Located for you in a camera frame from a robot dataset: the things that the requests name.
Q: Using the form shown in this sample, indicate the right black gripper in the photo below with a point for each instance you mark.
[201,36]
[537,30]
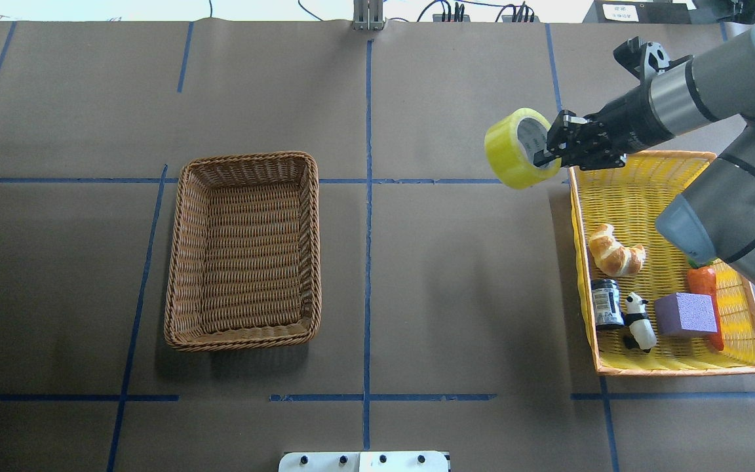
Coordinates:
[625,117]

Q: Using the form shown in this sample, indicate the yellow tape roll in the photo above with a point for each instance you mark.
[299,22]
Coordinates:
[510,146]

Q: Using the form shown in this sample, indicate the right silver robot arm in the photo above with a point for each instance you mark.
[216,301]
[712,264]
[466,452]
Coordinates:
[714,217]

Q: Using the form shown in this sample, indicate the yellow plastic basket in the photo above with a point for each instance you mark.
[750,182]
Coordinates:
[630,198]

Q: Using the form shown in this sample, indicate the brown wicker basket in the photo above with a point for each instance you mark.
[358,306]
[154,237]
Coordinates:
[245,255]

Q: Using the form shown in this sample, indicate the toy croissant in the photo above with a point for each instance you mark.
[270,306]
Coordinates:
[612,257]

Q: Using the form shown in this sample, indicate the black rectangular box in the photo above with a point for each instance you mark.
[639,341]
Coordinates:
[640,12]

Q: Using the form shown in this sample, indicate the orange toy carrot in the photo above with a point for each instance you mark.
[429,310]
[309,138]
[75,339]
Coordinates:
[703,280]

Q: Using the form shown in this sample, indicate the toy panda figure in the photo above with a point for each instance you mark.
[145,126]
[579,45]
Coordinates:
[636,318]

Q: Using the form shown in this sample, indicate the purple foam block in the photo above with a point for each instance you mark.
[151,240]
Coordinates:
[685,315]

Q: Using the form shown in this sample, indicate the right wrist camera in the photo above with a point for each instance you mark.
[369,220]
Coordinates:
[642,58]

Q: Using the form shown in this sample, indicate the aluminium frame post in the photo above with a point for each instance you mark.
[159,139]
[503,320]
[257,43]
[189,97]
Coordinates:
[368,15]

